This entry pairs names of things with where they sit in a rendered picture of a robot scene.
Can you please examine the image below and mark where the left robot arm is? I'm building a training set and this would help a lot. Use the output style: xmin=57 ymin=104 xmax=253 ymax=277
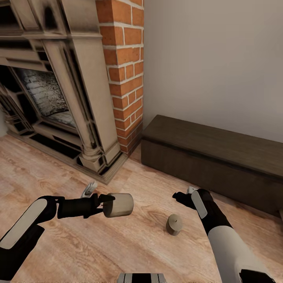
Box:
xmin=0 ymin=182 xmax=115 ymax=283

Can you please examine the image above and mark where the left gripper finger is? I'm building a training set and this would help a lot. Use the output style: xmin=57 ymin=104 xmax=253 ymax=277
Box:
xmin=91 ymin=208 xmax=103 ymax=215
xmin=98 ymin=194 xmax=115 ymax=205

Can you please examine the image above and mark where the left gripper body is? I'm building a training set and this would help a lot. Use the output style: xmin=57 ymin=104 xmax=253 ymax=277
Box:
xmin=71 ymin=193 xmax=99 ymax=219

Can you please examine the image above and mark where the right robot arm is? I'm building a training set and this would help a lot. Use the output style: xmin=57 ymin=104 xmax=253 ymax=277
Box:
xmin=173 ymin=186 xmax=276 ymax=283

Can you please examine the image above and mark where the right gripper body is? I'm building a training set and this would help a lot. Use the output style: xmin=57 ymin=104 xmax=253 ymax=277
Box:
xmin=176 ymin=191 xmax=196 ymax=210

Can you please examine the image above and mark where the pillar candle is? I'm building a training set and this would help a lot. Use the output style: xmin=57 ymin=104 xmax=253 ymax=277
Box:
xmin=102 ymin=193 xmax=134 ymax=218
xmin=166 ymin=214 xmax=183 ymax=235

